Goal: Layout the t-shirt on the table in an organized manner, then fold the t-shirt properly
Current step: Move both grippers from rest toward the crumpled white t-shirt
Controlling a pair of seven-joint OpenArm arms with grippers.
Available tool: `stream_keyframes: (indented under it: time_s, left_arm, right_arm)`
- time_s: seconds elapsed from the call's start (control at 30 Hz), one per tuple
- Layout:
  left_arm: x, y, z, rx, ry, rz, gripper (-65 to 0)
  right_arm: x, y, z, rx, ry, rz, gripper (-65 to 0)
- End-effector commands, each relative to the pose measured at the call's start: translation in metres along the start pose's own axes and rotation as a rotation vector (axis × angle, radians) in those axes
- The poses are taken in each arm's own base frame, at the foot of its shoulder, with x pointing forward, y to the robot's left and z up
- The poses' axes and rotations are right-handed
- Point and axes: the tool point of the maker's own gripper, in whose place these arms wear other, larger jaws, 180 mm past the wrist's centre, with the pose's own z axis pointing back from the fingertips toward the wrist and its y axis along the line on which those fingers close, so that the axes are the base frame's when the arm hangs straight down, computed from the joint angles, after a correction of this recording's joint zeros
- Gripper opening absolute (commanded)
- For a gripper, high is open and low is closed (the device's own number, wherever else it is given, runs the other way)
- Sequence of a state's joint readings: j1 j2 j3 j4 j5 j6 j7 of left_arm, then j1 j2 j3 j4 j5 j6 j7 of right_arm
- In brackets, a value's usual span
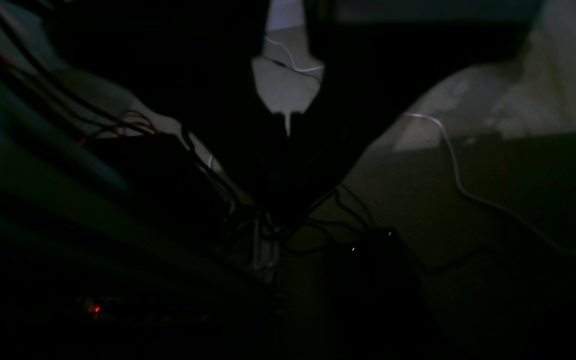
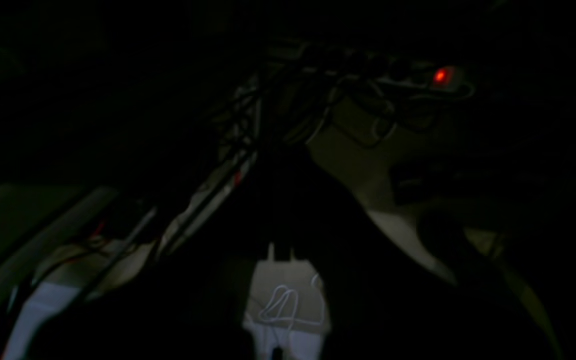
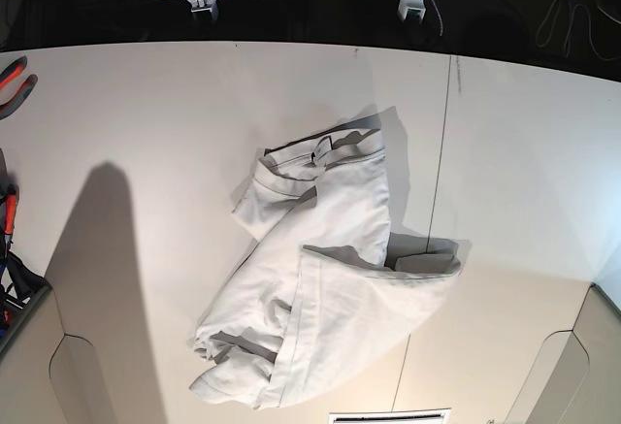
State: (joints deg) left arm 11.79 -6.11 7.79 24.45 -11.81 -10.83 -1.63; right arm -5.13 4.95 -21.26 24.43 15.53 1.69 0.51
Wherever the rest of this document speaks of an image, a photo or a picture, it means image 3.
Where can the white t-shirt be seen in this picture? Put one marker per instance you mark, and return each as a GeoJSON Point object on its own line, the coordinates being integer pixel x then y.
{"type": "Point", "coordinates": [318, 300]}

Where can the white vent grille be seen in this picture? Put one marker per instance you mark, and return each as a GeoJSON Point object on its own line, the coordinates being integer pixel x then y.
{"type": "Point", "coordinates": [427, 416]}

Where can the grey bin with tools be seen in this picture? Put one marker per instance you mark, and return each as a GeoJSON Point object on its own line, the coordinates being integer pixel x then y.
{"type": "Point", "coordinates": [20, 299]}

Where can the orange handled tool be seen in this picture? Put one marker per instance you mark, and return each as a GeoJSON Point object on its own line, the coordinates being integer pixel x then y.
{"type": "Point", "coordinates": [9, 201]}

